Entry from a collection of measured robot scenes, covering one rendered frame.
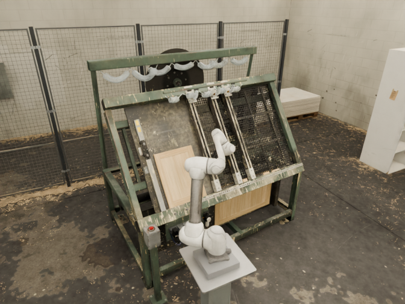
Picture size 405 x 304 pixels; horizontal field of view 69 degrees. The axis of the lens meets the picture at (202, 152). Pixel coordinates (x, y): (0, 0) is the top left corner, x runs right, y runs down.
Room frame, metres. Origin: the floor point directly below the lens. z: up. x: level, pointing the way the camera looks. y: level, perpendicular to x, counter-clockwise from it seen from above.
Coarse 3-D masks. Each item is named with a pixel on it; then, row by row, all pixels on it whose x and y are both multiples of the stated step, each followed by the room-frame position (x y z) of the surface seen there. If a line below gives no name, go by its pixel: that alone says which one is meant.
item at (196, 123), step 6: (186, 90) 3.17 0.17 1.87; (192, 90) 3.20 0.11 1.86; (186, 102) 3.18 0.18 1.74; (192, 102) 3.11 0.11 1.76; (192, 108) 3.11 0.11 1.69; (192, 114) 3.07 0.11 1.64; (192, 120) 3.07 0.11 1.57; (198, 120) 3.05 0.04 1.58; (198, 126) 3.04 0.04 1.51; (198, 132) 2.96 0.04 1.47; (198, 138) 2.96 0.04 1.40; (204, 138) 2.95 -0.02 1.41; (204, 144) 2.93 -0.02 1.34; (204, 150) 2.86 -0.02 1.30; (204, 156) 2.86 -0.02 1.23; (210, 156) 2.85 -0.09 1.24; (210, 174) 2.75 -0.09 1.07; (216, 180) 2.71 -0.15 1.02; (216, 186) 2.66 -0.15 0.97
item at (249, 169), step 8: (232, 88) 3.31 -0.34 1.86; (224, 96) 3.39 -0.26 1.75; (224, 104) 3.38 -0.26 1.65; (232, 112) 3.31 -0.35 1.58; (232, 120) 3.24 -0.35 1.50; (232, 128) 3.24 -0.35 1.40; (240, 136) 3.16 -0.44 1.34; (240, 144) 3.09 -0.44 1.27; (240, 152) 3.08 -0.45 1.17; (248, 160) 3.01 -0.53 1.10; (248, 168) 2.95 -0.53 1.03; (248, 176) 2.93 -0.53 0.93
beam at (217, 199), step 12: (300, 168) 3.26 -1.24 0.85; (252, 180) 2.89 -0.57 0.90; (264, 180) 2.96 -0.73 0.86; (276, 180) 3.02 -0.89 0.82; (216, 192) 2.64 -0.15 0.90; (228, 192) 2.70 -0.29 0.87; (240, 192) 2.75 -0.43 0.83; (204, 204) 2.51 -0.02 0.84; (156, 216) 2.27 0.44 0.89; (168, 216) 2.31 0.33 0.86; (180, 216) 2.35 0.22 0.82
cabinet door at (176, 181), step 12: (156, 156) 2.67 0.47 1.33; (168, 156) 2.72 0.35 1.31; (180, 156) 2.77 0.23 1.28; (192, 156) 2.82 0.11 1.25; (168, 168) 2.64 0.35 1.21; (180, 168) 2.69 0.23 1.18; (168, 180) 2.56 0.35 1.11; (180, 180) 2.61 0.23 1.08; (168, 192) 2.48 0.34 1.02; (180, 192) 2.53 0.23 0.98; (204, 192) 2.62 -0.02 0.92; (168, 204) 2.41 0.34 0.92; (180, 204) 2.45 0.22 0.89
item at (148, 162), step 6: (138, 120) 2.81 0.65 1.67; (138, 126) 2.77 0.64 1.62; (138, 132) 2.73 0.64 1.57; (138, 138) 2.73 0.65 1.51; (144, 138) 2.71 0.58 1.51; (150, 162) 2.58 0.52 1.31; (150, 168) 2.55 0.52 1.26; (150, 174) 2.51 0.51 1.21; (156, 180) 2.49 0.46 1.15; (156, 186) 2.46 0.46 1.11; (156, 192) 2.42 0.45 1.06; (162, 198) 2.40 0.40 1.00; (162, 204) 2.37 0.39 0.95; (162, 210) 2.33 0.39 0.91
